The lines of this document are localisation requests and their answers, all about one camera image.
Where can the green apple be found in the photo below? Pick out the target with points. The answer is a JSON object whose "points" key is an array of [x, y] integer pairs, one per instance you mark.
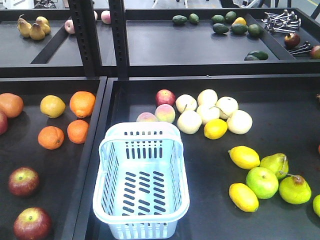
{"points": [[263, 182]]}

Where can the white pear rear right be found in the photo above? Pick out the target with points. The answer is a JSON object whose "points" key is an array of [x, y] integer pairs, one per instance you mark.
{"points": [[227, 105]]}

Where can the green pear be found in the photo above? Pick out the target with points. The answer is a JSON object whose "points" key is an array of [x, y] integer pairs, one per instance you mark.
{"points": [[277, 163], [294, 189]]}

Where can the orange behind centre apple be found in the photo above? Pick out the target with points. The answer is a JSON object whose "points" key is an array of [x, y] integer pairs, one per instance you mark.
{"points": [[12, 105]]}

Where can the white pear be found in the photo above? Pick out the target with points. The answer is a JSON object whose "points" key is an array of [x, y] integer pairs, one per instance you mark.
{"points": [[189, 122], [240, 122], [208, 113], [186, 102], [227, 105], [207, 97]]}

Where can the dark red apple front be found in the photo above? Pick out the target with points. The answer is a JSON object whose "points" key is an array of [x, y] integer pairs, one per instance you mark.
{"points": [[33, 223]]}

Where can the small orange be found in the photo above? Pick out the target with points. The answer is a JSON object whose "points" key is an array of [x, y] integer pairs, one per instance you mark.
{"points": [[77, 131], [51, 137]]}

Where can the yellow brown pears cluster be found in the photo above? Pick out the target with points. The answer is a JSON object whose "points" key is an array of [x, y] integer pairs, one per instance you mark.
{"points": [[36, 31]]}

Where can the pink green peach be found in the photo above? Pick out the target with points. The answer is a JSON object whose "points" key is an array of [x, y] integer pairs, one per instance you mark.
{"points": [[165, 113], [146, 117]]}

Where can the white pear front right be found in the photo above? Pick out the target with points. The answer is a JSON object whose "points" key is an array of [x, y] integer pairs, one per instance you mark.
{"points": [[240, 122]]}

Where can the light blue plastic basket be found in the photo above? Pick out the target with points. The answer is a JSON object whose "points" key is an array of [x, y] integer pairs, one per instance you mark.
{"points": [[141, 189]]}

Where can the black shelf upright post right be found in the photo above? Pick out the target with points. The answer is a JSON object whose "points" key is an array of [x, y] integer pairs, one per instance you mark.
{"points": [[119, 33]]}

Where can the dark red apple rear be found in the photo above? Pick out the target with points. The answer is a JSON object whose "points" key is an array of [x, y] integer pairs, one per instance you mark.
{"points": [[23, 182]]}

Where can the pink green peach left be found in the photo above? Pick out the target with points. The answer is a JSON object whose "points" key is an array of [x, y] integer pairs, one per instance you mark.
{"points": [[146, 117]]}

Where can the red apple on right stand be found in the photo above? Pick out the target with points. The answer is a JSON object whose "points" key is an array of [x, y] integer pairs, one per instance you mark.
{"points": [[165, 96]]}

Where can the yellow lemon by pears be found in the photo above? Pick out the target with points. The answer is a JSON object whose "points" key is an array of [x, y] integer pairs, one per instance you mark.
{"points": [[215, 129]]}

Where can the white pear rear centre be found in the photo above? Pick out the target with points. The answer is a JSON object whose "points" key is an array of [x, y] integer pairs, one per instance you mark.
{"points": [[207, 97]]}

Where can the yellow lemon middle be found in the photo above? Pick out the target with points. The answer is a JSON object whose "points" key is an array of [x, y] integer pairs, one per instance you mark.
{"points": [[244, 157]]}

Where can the pink red apple centre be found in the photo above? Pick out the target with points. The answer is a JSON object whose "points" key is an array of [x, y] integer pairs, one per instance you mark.
{"points": [[3, 123]]}

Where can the green pear rear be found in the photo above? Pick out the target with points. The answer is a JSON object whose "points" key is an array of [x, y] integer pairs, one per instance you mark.
{"points": [[277, 163]]}

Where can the yellow orange fruit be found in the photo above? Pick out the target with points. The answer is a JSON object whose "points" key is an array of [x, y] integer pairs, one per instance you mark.
{"points": [[52, 106]]}

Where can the yellow lemon front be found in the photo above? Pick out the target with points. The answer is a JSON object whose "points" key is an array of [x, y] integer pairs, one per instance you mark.
{"points": [[243, 197]]}

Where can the small orange front left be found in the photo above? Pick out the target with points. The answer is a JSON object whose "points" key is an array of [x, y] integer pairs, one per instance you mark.
{"points": [[51, 137]]}

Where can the white pear rear left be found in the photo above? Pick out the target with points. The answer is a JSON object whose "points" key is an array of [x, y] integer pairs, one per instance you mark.
{"points": [[186, 102]]}

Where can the black upper display shelf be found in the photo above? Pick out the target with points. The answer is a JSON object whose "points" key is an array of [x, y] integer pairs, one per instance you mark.
{"points": [[156, 47]]}

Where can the pink green peach right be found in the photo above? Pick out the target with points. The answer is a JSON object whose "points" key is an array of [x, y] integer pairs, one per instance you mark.
{"points": [[165, 113]]}

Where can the small orange front right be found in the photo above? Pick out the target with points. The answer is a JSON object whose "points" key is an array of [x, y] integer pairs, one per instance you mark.
{"points": [[77, 131]]}

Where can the white pear front left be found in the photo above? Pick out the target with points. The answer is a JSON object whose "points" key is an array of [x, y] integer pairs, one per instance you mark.
{"points": [[189, 122]]}

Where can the dark red apple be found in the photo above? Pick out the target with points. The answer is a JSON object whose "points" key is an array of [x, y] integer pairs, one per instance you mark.
{"points": [[33, 223], [23, 182]]}

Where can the orange near right edge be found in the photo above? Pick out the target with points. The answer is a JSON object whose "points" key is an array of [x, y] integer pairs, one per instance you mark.
{"points": [[82, 104]]}

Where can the green pear front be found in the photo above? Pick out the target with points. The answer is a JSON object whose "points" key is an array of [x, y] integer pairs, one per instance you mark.
{"points": [[294, 189]]}

